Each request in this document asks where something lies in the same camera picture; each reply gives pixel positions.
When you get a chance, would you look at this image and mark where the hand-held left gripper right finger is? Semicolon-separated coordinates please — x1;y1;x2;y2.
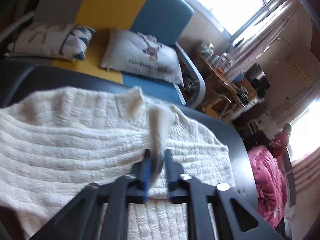
164;149;285;240

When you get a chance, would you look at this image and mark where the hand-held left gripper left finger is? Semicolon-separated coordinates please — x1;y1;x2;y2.
30;149;152;240

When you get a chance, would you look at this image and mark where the white knitted sweater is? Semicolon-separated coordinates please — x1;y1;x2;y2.
0;85;236;240

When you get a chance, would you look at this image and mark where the pink quilt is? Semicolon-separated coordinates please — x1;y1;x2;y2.
247;145;288;229

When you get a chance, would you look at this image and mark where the wooden side table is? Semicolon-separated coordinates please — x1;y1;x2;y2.
196;47;258;120

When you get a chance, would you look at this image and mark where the grey deer print cushion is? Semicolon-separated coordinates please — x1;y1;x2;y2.
100;28;184;85

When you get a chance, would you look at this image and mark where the black television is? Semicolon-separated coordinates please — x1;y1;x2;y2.
244;64;270;98

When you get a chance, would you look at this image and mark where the white framed window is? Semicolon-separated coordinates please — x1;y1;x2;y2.
287;100;320;163
170;0;279;37

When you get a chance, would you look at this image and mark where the grey yellow blue sofa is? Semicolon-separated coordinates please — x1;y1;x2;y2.
0;0;207;107

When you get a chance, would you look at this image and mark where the triangle pattern cushion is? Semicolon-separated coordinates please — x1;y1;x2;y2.
4;22;97;62

